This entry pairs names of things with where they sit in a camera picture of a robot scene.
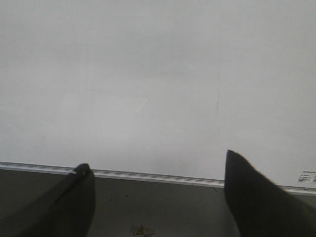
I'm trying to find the white label sticker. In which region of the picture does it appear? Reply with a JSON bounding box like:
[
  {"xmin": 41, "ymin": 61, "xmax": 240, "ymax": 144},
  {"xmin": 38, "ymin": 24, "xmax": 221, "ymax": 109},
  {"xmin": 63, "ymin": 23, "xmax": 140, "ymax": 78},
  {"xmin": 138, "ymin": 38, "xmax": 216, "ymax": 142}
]
[{"xmin": 298, "ymin": 171, "xmax": 316, "ymax": 184}]

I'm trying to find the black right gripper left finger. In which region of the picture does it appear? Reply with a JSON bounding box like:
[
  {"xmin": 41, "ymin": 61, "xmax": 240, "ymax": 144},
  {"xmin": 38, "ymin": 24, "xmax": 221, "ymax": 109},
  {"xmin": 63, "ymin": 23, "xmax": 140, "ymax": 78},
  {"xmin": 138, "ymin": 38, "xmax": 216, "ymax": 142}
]
[{"xmin": 0, "ymin": 163, "xmax": 95, "ymax": 237}]

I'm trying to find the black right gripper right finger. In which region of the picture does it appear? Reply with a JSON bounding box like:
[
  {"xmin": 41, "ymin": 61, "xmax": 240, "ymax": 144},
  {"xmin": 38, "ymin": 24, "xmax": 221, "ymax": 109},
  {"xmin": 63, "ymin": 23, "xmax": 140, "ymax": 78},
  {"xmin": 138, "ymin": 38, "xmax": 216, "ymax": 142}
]
[{"xmin": 224, "ymin": 150, "xmax": 316, "ymax": 237}]

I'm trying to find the white whiteboard with aluminium frame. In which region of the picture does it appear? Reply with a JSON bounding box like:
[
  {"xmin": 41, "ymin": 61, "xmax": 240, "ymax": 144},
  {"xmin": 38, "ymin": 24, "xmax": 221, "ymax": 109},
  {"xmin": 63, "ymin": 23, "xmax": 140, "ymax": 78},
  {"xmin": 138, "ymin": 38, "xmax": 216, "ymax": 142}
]
[{"xmin": 0, "ymin": 0, "xmax": 316, "ymax": 196}]

